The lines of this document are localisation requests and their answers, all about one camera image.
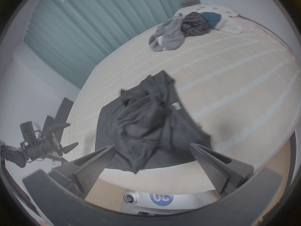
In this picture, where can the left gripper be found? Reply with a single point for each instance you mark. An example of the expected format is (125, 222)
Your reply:
(42, 148)

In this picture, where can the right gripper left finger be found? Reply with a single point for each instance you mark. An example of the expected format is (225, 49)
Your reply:
(87, 171)

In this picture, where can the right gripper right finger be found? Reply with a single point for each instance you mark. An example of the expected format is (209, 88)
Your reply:
(218, 171)

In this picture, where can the black T-shirt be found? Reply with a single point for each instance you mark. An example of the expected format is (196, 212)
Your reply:
(145, 126)

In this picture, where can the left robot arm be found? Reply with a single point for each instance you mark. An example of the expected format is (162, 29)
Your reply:
(13, 155)

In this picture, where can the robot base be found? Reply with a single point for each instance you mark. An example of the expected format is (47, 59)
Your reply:
(164, 199)

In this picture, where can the black chest of drawers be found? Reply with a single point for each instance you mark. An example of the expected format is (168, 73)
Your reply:
(64, 107)

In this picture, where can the blue-green curtain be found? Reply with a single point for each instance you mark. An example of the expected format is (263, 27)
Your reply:
(122, 13)
(58, 46)

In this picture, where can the bed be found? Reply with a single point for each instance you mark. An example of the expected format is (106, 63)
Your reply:
(235, 79)

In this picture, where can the grey garment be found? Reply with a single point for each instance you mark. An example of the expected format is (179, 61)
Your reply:
(169, 36)

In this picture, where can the white garment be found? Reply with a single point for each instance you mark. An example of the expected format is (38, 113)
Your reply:
(231, 27)

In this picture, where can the black printed garment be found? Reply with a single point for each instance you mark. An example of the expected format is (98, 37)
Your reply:
(195, 25)

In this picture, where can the dark blue garment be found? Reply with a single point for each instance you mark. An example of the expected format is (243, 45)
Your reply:
(211, 19)

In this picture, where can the white printed pillow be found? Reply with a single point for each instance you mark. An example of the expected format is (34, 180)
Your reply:
(211, 8)

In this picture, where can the grey bedside table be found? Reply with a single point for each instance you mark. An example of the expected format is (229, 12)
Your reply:
(191, 1)

